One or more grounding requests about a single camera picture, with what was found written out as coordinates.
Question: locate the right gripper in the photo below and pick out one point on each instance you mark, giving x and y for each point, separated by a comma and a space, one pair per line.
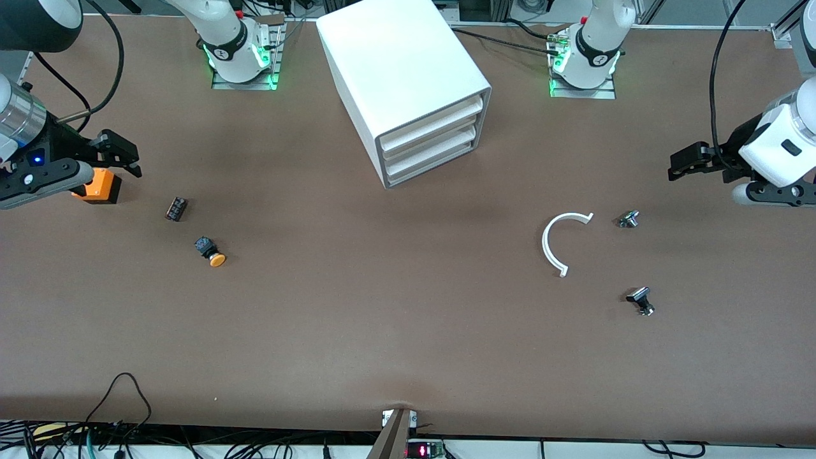
62, 144

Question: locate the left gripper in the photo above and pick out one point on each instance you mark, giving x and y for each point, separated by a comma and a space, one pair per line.
739, 144

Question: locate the white plastic drawer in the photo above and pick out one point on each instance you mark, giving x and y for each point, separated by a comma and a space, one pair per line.
433, 125
433, 156

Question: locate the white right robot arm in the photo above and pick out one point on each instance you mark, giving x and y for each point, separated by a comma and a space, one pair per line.
223, 25

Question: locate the orange button box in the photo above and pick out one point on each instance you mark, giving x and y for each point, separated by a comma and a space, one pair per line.
102, 188

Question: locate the orange mushroom push button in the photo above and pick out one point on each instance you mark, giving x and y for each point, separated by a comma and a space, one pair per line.
217, 259

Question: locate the white drawer cabinet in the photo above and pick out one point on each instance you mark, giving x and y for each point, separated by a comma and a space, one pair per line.
395, 57

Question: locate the small black terminal block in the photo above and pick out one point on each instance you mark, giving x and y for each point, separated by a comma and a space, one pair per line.
176, 209

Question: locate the white curved plastic arc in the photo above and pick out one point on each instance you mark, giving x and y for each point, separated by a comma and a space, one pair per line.
545, 245

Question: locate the red display device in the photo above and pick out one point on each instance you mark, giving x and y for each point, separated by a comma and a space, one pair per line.
424, 450

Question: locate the small silver switch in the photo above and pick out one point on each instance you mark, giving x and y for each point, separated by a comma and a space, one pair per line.
628, 220

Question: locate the aluminium frame rail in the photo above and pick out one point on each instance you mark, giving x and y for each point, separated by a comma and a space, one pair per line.
25, 67
787, 29

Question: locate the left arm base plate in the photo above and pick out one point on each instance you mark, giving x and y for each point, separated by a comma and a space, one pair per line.
583, 94

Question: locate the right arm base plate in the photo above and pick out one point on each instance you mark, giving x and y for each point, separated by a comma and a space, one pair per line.
245, 85

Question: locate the black key switch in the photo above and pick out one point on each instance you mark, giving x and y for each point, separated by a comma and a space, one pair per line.
639, 297

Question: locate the brown camera post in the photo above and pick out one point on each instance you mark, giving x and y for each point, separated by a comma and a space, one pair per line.
392, 440

